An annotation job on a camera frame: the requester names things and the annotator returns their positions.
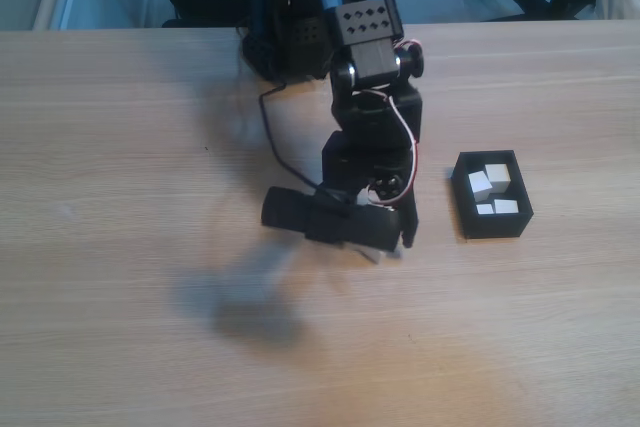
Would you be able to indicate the white cube block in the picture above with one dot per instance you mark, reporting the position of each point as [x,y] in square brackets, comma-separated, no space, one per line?
[506,205]
[480,184]
[499,177]
[485,209]
[375,256]

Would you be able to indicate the black open box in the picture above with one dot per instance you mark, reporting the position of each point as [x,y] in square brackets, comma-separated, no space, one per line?
[495,227]

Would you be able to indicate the black oval camera box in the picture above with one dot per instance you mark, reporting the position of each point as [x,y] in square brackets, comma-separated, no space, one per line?
[330,219]

